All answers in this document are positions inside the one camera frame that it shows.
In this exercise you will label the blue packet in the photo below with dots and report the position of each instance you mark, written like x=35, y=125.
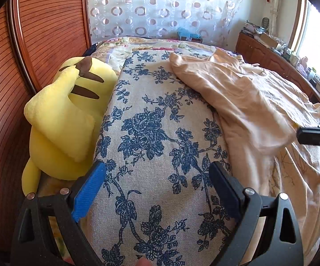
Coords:
x=187, y=34

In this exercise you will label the window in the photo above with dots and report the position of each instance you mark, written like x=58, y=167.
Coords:
x=318, y=41

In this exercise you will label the sheer curtain with circles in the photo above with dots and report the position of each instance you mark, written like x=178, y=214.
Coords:
x=149, y=11

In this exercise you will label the cardboard box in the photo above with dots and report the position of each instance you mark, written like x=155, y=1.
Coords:
x=269, y=41

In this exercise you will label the wooden headboard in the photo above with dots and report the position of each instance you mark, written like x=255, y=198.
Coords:
x=38, y=19

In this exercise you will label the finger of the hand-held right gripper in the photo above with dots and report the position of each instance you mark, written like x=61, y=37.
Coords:
x=311, y=135

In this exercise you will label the yellow plush toy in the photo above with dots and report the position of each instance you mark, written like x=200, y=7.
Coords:
x=57, y=116

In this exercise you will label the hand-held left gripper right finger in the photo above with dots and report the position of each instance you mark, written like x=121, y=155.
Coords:
x=226, y=196

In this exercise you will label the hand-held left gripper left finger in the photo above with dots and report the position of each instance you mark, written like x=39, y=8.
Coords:
x=89, y=192

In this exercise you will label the beige shirt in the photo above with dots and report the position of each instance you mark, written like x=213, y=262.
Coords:
x=246, y=102

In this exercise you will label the blue floral cushion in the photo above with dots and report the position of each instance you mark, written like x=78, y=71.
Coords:
x=154, y=144

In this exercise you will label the beige bed sheet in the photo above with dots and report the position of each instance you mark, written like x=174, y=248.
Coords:
x=301, y=185

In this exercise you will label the floral quilt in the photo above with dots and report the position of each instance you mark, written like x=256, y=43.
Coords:
x=121, y=50

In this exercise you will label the cream window curtain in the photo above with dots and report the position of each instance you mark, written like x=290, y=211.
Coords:
x=276, y=5

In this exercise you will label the wooden cabinet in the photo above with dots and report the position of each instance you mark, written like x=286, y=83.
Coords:
x=262, y=55

